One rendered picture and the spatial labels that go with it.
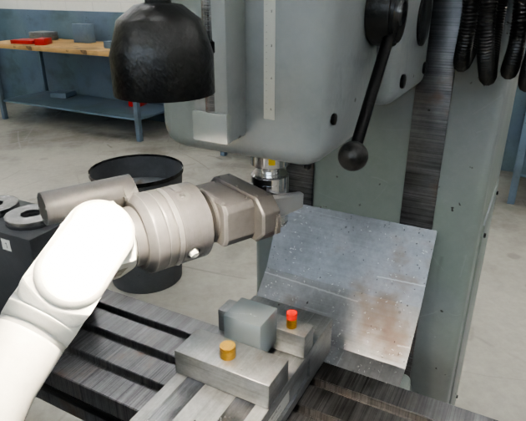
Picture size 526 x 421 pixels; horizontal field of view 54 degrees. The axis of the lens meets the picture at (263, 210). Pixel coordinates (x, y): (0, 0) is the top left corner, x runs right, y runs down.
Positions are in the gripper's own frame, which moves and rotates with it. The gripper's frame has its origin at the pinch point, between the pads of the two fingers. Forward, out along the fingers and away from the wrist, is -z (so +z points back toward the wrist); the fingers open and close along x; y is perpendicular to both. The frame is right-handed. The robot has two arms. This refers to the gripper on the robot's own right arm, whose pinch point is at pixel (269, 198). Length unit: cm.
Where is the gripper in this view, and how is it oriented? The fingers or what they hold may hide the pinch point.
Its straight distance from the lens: 65.1
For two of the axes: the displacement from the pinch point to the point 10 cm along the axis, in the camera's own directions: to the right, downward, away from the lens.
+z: -8.0, 2.3, -5.6
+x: -6.0, -3.2, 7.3
